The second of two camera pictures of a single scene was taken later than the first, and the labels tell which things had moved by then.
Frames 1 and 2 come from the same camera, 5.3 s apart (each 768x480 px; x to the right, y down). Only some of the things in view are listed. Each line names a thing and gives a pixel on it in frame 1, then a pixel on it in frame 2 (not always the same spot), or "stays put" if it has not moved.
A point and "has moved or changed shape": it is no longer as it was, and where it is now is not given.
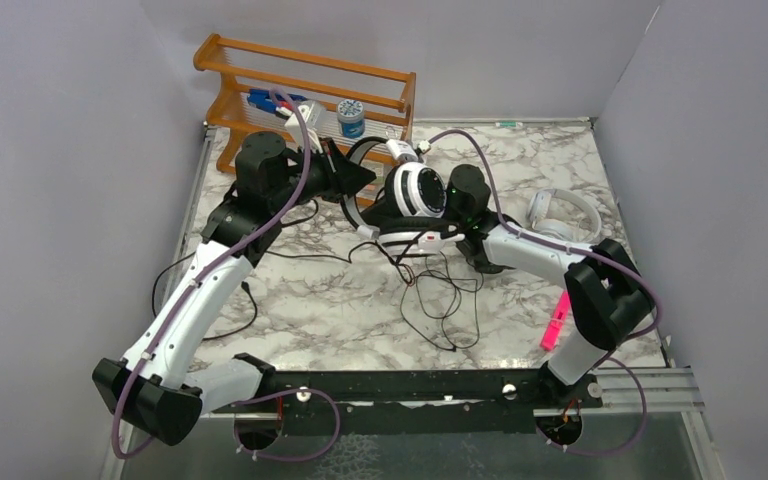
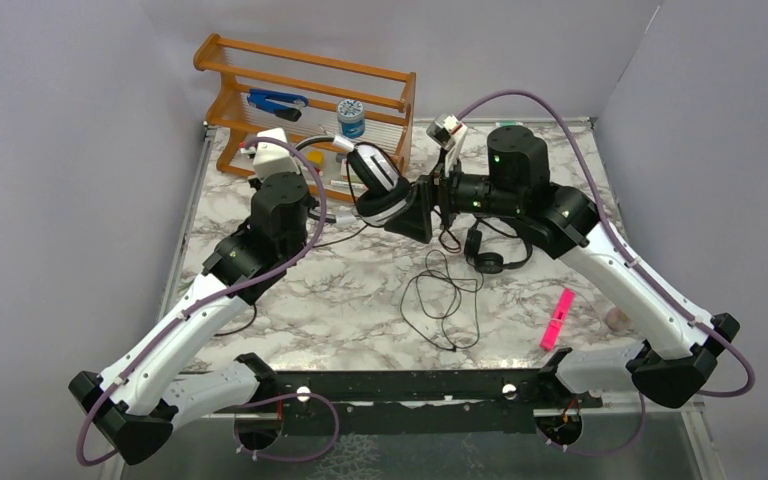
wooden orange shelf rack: x=264 y=90 stays put
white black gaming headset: x=406 y=220 has moved or changed shape
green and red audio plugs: x=388 y=256 to x=448 y=239
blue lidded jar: x=351 y=117 stays put
